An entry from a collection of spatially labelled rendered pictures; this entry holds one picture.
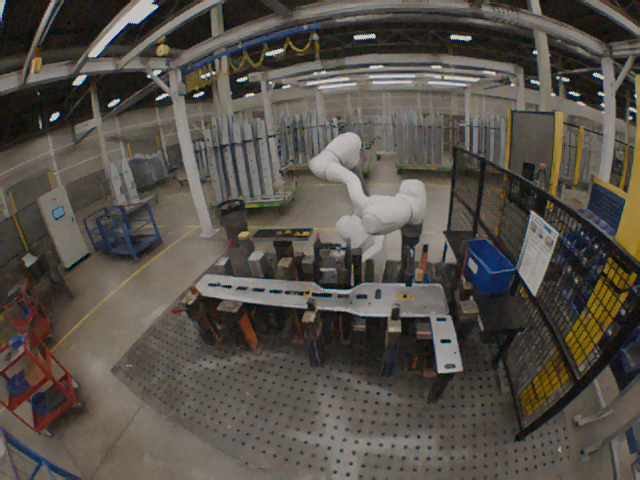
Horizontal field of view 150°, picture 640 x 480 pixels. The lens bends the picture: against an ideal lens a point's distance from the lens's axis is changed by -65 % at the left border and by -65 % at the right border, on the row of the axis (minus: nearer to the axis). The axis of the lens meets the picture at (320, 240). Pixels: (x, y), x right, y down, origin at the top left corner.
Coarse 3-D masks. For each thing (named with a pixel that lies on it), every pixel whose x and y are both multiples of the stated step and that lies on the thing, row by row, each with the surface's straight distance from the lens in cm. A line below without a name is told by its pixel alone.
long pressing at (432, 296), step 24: (216, 288) 144; (264, 288) 131; (288, 288) 127; (360, 288) 121; (384, 288) 121; (408, 288) 122; (432, 288) 125; (360, 312) 109; (384, 312) 109; (408, 312) 110; (432, 312) 112
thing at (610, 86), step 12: (612, 60) 520; (612, 72) 508; (624, 72) 483; (612, 84) 499; (612, 96) 494; (612, 108) 493; (612, 120) 491; (612, 132) 491; (612, 144) 492; (612, 156) 495; (600, 168) 493
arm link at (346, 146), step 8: (344, 136) 134; (352, 136) 134; (336, 144) 129; (344, 144) 130; (352, 144) 131; (360, 144) 137; (336, 152) 127; (344, 152) 128; (352, 152) 132; (344, 160) 129; (352, 160) 134; (352, 168) 140; (360, 176) 147; (368, 192) 162; (360, 216) 171
